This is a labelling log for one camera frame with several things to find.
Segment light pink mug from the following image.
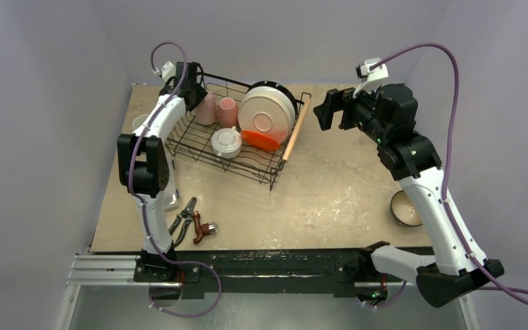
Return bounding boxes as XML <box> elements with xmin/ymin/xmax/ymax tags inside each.
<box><xmin>194</xmin><ymin>91</ymin><xmax>217</xmax><ymax>126</ymax></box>

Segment white enamel mug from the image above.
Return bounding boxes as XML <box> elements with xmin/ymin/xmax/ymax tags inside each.
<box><xmin>211</xmin><ymin>126</ymin><xmax>242</xmax><ymax>159</ymax></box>

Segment green mug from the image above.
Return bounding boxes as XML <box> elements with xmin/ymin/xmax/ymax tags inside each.
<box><xmin>132</xmin><ymin>114</ymin><xmax>149</xmax><ymax>131</ymax></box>

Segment black wire dish rack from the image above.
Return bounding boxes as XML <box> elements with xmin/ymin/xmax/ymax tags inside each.
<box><xmin>164</xmin><ymin>72</ymin><xmax>314</xmax><ymax>191</ymax></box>

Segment red rimmed plate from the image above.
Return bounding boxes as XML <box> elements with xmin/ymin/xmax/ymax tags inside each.
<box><xmin>247</xmin><ymin>80</ymin><xmax>300</xmax><ymax>116</ymax></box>

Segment pink rimmed large plate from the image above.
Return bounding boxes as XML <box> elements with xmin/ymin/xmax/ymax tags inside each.
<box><xmin>238</xmin><ymin>90</ymin><xmax>296</xmax><ymax>143</ymax></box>

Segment orange plate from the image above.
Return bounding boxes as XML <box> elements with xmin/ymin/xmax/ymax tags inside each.
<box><xmin>240</xmin><ymin>130</ymin><xmax>281</xmax><ymax>151</ymax></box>

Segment dark ceramic bowl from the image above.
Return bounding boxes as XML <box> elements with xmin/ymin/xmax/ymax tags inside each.
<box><xmin>390</xmin><ymin>190</ymin><xmax>423</xmax><ymax>227</ymax></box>

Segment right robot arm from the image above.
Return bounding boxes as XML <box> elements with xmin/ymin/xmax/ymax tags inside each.
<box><xmin>313</xmin><ymin>84</ymin><xmax>505</xmax><ymax>308</ymax></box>

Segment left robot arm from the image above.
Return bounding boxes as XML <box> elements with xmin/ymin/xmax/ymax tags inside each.
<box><xmin>117</xmin><ymin>62</ymin><xmax>207</xmax><ymax>283</ymax></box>

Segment clear plastic screw box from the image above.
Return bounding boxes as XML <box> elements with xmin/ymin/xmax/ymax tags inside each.
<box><xmin>164</xmin><ymin>156</ymin><xmax>179</xmax><ymax>211</ymax></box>

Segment black pliers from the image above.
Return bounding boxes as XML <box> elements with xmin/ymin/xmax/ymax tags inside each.
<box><xmin>168</xmin><ymin>197</ymin><xmax>197</xmax><ymax>248</ymax></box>

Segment brown handled tool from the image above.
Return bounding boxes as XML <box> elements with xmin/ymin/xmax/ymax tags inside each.
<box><xmin>192</xmin><ymin>211</ymin><xmax>219</xmax><ymax>245</ymax></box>

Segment black base frame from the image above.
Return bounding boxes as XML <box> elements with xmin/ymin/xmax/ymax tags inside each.
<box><xmin>65</xmin><ymin>247</ymin><xmax>468</xmax><ymax>302</ymax></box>

